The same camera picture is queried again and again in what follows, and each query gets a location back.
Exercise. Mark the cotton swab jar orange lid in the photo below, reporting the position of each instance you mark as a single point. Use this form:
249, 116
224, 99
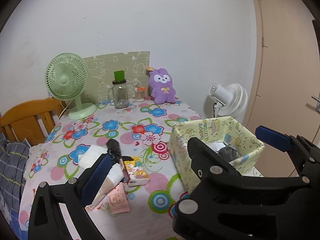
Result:
140, 95

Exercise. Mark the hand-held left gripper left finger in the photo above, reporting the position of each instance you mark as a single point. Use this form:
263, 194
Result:
100, 175

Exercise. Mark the white soft item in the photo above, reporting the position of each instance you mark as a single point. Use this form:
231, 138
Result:
217, 145

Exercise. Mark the grey soft item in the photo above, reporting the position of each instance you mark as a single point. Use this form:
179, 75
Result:
227, 153

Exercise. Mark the black garbage bag roll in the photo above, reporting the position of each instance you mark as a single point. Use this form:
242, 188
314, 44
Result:
113, 148

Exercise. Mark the white tissue pack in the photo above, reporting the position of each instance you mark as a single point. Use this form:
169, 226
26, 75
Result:
90, 155

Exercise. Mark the yellow printed storage box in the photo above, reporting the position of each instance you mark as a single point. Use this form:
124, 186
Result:
195, 135

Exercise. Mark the purple plush bunny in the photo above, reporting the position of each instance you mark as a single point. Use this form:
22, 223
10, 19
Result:
162, 85

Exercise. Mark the green plastic cup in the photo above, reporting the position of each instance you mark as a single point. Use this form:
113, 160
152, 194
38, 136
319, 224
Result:
119, 75

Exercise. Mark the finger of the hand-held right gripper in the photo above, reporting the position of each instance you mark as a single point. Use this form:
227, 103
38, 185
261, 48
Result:
272, 137

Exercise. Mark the white standing fan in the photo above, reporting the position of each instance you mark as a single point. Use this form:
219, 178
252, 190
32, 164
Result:
230, 100

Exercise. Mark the white and tan packet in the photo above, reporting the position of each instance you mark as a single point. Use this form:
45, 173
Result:
113, 177

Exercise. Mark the beige door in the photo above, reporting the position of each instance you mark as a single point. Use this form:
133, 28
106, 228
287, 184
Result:
282, 55

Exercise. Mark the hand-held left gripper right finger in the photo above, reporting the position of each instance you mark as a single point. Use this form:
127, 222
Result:
200, 155

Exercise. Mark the grey plaid bedding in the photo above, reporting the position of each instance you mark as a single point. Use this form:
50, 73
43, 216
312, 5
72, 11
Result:
12, 165

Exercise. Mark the floral tablecloth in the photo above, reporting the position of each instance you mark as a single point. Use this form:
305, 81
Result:
100, 127

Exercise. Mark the green desk fan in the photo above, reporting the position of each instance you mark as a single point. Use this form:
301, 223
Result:
66, 80

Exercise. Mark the beige patterned cushion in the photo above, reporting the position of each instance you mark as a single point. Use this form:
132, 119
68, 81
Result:
112, 62

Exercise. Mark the yellow cartoon snack box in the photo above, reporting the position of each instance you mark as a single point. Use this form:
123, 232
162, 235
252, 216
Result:
136, 172

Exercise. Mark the pink tissue pack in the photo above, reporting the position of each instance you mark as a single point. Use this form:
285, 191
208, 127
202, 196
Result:
118, 200

